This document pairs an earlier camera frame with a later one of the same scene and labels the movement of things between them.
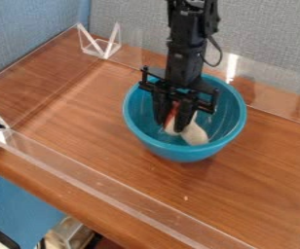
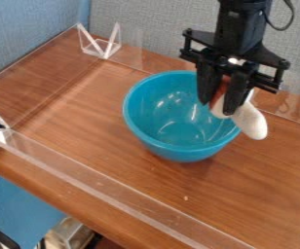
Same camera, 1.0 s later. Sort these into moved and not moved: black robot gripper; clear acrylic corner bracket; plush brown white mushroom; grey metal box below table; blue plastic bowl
Moved: black robot gripper; plush brown white mushroom
Not moved: blue plastic bowl; grey metal box below table; clear acrylic corner bracket
